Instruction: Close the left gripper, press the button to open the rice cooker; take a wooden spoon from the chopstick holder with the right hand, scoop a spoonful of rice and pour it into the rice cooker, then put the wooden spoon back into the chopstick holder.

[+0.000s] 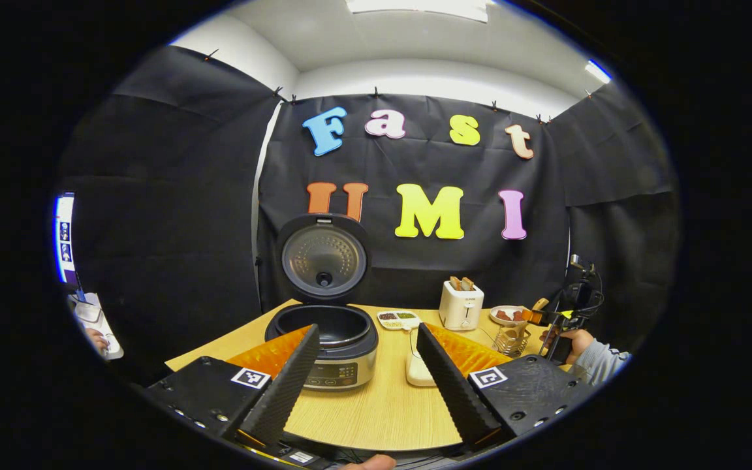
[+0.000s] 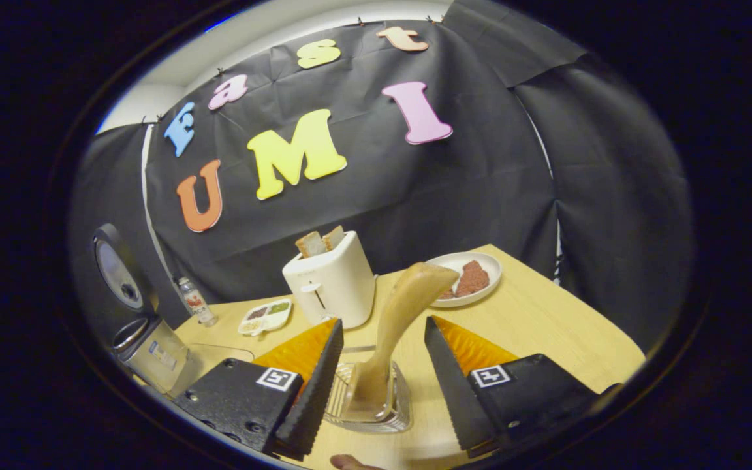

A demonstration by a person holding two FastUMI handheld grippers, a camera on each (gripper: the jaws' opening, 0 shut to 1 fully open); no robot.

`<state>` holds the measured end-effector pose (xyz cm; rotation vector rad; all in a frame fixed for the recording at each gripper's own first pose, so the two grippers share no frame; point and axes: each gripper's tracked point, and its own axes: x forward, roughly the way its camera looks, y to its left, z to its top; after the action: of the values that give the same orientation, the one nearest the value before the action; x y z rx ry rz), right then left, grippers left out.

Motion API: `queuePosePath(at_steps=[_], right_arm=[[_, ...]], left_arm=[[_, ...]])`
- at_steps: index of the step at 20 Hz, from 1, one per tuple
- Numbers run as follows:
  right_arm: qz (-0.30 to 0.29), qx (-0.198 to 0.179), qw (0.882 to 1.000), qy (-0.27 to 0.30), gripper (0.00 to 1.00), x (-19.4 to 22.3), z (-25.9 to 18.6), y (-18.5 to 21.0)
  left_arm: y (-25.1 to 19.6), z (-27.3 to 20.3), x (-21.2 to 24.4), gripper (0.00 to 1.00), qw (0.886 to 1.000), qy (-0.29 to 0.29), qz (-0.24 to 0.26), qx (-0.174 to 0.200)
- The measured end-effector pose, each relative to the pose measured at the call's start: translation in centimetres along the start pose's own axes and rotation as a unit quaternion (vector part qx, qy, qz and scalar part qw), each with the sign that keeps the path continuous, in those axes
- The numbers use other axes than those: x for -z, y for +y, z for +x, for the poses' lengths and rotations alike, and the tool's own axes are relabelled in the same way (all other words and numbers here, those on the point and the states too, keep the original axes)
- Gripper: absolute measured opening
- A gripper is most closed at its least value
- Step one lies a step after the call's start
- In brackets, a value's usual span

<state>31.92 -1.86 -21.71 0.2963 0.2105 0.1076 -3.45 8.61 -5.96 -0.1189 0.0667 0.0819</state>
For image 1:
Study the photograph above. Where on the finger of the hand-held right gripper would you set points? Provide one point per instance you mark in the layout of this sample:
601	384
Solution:
539	316

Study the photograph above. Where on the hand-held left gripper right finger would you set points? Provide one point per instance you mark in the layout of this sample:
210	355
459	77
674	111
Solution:
448	385

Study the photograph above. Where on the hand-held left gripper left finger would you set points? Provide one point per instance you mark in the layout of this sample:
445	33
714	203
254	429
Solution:
284	385

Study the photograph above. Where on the clear box of rice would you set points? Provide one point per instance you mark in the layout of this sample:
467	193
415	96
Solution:
417	372

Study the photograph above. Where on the dark grey rice cooker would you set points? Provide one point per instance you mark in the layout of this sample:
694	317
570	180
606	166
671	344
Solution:
350	356

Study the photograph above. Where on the plate with food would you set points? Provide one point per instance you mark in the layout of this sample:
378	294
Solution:
506	316

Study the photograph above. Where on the white toaster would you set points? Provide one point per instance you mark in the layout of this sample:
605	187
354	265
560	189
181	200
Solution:
461	312

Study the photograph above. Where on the toast slice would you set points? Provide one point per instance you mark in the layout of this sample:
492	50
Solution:
455	283
467	284

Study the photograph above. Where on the white divided bean dish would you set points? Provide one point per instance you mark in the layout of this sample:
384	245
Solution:
399	320

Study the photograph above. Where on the white side desk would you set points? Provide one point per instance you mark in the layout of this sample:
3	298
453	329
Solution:
105	326

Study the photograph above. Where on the black backdrop cloth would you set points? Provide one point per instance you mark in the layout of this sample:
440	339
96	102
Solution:
173	228

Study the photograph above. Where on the small ceiling light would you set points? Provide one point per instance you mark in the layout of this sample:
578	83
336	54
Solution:
598	70

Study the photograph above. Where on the lit computer monitor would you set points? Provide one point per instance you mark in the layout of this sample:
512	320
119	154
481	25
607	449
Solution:
64	238

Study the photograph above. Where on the long ceiling light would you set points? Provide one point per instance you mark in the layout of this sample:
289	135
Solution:
415	6

